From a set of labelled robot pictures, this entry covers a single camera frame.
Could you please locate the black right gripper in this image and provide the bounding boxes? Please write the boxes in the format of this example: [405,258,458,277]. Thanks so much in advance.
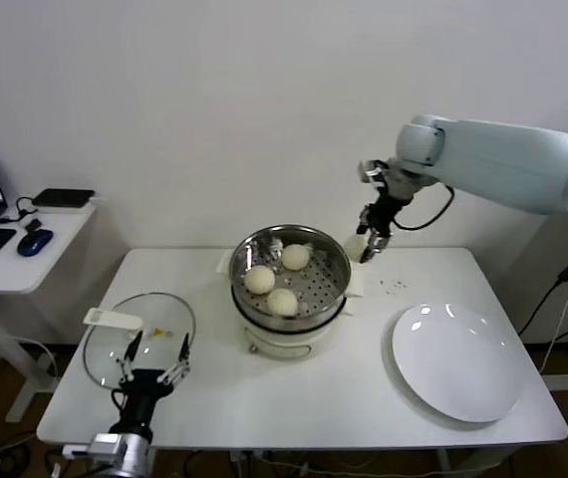
[356,191,418,264]

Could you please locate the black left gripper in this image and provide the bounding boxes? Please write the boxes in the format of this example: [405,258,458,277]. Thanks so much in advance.
[111,332,193,435]

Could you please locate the white steamed baozi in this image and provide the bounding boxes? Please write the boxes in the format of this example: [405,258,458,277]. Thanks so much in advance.
[242,266,277,296]
[281,243,311,272]
[345,234,369,262]
[266,287,299,319]

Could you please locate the stainless steel steamer basket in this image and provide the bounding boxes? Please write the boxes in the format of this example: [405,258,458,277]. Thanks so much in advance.
[215,224,367,332]

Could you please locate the dark crumbs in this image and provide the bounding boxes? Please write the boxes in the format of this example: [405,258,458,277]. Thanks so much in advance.
[367,276,408,296]

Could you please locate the white electric cooker pot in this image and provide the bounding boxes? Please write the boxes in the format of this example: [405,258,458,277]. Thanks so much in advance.
[231,286,359,363]

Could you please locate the white side desk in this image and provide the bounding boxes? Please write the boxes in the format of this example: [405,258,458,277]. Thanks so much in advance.
[0,198,99,424]

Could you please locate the white round plate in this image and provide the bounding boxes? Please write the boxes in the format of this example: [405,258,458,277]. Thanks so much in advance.
[392,303,523,425]

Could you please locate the blue computer mouse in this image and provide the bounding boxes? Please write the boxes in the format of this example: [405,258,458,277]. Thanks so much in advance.
[17,229,55,258]

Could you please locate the black flat device box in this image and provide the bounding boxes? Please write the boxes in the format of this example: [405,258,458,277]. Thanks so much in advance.
[31,188,97,210]

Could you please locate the glass lid white handle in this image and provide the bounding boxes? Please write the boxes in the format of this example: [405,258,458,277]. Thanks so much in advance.
[82,292,197,390]

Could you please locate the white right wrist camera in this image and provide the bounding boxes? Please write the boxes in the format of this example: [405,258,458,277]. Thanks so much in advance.
[357,158,390,193]

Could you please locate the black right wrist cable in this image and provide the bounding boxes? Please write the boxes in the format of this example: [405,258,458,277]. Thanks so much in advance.
[393,184,456,232]

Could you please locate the white floor cable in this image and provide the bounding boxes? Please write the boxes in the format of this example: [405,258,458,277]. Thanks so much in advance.
[0,336,61,382]

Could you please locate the black desk cable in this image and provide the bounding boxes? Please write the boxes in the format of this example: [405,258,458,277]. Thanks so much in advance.
[0,197,41,223]

